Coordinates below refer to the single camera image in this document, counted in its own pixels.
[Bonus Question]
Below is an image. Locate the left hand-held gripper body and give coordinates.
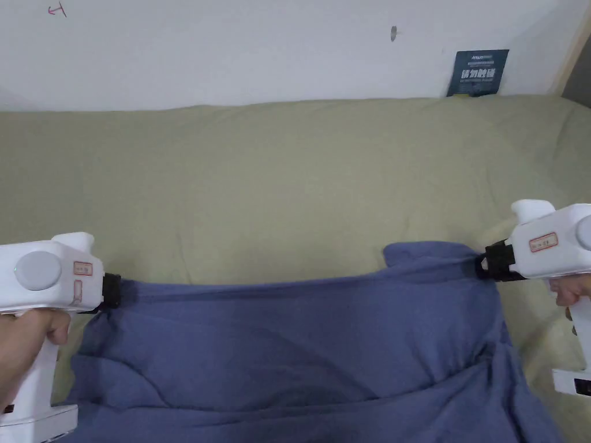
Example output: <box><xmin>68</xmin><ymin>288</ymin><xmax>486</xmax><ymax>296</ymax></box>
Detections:
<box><xmin>0</xmin><ymin>232</ymin><xmax>114</xmax><ymax>443</ymax></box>

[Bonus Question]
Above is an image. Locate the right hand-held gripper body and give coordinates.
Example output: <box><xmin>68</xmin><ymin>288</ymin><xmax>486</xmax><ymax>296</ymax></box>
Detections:
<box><xmin>493</xmin><ymin>199</ymin><xmax>591</xmax><ymax>397</ymax></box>

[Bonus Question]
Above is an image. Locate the person's left hand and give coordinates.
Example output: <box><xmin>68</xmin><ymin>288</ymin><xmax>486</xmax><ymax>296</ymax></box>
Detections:
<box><xmin>0</xmin><ymin>306</ymin><xmax>73</xmax><ymax>416</ymax></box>

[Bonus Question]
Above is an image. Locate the dark blue printed card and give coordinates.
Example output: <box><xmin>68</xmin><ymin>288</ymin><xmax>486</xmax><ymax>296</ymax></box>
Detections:
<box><xmin>446</xmin><ymin>49</ymin><xmax>511</xmax><ymax>98</ymax></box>

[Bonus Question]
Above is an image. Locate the person's right hand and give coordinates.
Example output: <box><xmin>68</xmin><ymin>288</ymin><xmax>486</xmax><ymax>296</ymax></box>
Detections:
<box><xmin>549</xmin><ymin>273</ymin><xmax>591</xmax><ymax>309</ymax></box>

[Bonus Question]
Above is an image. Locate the dark blue shirt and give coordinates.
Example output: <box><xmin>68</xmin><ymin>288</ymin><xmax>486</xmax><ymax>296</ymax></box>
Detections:
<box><xmin>51</xmin><ymin>243</ymin><xmax>567</xmax><ymax>443</ymax></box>

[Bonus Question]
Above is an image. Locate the bed with pale green sheet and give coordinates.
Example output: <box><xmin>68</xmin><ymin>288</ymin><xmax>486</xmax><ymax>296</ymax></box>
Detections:
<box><xmin>0</xmin><ymin>94</ymin><xmax>591</xmax><ymax>443</ymax></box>

